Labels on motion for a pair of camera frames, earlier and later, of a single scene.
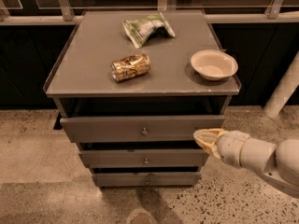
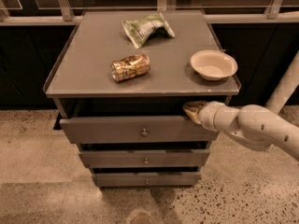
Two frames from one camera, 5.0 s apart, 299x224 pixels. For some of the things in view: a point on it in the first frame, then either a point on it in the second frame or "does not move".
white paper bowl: (214, 64) does not move
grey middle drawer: (126, 158) does not move
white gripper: (230, 148) -> (207, 115)
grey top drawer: (139, 129) does not move
